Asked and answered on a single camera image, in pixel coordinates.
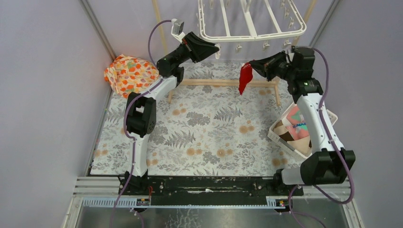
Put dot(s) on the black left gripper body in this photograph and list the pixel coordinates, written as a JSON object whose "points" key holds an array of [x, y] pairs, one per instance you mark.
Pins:
{"points": [[191, 47]]}

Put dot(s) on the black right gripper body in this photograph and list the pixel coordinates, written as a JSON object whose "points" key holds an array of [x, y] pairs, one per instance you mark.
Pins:
{"points": [[276, 67]]}

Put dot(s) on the red sock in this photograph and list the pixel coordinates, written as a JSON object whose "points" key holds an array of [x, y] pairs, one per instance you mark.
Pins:
{"points": [[246, 76]]}

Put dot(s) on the white clip sock hanger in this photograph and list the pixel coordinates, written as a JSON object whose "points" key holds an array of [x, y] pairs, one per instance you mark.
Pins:
{"points": [[238, 22]]}

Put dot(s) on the white perforated plastic basket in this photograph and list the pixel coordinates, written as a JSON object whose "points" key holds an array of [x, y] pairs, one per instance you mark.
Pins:
{"points": [[276, 139]]}

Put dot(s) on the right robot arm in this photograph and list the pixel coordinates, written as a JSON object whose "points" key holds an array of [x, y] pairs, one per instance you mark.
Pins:
{"points": [[330, 162]]}

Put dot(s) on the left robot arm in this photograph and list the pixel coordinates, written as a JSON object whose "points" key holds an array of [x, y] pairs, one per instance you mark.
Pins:
{"points": [[140, 113]]}

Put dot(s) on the pink green patterned sock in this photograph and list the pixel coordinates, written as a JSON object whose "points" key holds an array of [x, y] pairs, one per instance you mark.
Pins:
{"points": [[294, 116]]}

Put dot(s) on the pink blue lettered sock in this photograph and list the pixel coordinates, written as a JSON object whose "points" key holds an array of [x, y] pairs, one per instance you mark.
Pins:
{"points": [[298, 131]]}

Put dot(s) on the brown ribbed sock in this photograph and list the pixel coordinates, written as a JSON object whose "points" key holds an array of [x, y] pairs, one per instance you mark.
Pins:
{"points": [[286, 137]]}

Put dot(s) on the wooden drying rack stand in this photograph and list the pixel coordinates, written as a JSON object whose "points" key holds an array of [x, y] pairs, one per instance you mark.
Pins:
{"points": [[226, 82]]}

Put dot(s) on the orange floral cloth bundle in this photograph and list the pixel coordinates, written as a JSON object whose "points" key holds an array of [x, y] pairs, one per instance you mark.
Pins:
{"points": [[128, 74]]}

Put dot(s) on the floral patterned table mat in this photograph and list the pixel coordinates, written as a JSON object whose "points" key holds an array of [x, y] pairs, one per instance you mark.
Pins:
{"points": [[205, 130]]}

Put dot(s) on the beige sock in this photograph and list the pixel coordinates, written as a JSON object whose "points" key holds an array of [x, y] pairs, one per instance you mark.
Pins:
{"points": [[302, 145]]}

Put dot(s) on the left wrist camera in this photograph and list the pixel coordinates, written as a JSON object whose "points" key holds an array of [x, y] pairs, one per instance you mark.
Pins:
{"points": [[177, 29]]}

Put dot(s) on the white slotted cable duct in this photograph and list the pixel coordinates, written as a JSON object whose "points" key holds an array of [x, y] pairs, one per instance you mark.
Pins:
{"points": [[265, 203]]}

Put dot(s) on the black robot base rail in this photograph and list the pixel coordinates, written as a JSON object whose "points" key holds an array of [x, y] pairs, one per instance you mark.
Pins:
{"points": [[220, 188]]}

